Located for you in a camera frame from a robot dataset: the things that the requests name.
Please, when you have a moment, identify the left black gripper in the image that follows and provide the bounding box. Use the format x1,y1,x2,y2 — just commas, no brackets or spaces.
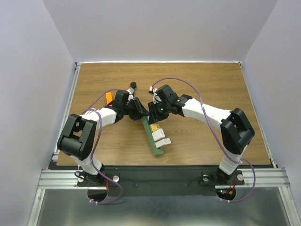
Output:
122,97,149,121

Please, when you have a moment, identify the purple cable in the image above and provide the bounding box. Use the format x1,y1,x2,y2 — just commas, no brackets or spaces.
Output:
81,89,125,205
150,77,257,203

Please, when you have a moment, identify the black power strip cable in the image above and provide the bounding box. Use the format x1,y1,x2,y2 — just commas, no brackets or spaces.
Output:
128,81,138,99

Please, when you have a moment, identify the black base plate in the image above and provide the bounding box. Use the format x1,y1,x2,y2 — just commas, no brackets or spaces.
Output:
75,165,245,199

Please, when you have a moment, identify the orange power strip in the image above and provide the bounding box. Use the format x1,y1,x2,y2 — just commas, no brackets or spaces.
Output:
105,92,113,105

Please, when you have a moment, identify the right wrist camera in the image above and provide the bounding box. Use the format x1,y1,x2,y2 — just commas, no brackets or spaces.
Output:
149,86,161,104

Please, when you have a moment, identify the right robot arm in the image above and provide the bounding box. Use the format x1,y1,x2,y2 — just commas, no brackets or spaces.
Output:
148,84,255,184

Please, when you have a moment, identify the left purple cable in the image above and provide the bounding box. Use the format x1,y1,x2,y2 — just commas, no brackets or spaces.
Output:
81,89,125,205

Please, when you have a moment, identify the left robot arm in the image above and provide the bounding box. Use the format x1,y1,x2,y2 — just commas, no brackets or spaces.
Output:
57,90,149,186

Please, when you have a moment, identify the yellow usb charger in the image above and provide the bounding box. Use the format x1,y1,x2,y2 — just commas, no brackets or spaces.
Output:
149,123,160,133

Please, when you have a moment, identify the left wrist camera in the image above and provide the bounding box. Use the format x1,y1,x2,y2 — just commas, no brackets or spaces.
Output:
127,87,135,95

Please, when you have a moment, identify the white charger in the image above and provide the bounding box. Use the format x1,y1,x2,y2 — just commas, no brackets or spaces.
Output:
155,138,171,149
152,129,165,142

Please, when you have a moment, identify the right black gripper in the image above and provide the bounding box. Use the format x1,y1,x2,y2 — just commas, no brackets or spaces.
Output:
147,99,170,124

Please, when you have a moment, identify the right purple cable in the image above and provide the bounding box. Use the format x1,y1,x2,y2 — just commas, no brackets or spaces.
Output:
150,77,257,203

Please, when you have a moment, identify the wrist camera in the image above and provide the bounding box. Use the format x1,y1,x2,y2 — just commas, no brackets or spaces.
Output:
127,87,135,95
149,86,161,104

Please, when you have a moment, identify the aluminium frame rail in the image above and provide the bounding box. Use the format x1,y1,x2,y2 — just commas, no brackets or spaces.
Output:
29,62,290,226

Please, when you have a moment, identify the green power strip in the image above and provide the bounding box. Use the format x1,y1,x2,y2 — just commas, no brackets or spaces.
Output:
142,116,164,156

